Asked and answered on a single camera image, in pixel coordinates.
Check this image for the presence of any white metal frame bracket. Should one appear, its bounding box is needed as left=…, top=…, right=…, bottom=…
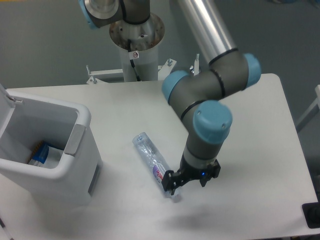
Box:
left=85, top=52, right=201, bottom=85

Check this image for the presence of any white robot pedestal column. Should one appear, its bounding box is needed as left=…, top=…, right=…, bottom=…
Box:
left=109, top=13, right=165, bottom=82

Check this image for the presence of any clear plastic water bottle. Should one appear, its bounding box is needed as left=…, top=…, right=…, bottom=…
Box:
left=132, top=132, right=182, bottom=203

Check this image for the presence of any black cable on pedestal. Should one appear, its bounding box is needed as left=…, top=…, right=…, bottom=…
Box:
left=126, top=38, right=141, bottom=82

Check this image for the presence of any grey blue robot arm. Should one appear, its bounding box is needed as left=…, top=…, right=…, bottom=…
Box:
left=79, top=0, right=261, bottom=194

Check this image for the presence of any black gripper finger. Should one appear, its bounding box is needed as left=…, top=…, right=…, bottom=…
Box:
left=161, top=170, right=184, bottom=195
left=199, top=159, right=221, bottom=187

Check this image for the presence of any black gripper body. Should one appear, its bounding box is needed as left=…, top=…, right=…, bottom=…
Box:
left=177, top=158, right=207, bottom=185

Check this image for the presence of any white trash can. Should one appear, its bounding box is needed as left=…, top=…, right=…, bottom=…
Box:
left=0, top=88, right=103, bottom=205

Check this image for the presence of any black clamp at table edge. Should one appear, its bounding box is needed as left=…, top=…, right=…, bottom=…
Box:
left=302, top=202, right=320, bottom=229

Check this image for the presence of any white frame post right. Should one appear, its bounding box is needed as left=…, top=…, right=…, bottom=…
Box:
left=295, top=84, right=320, bottom=133

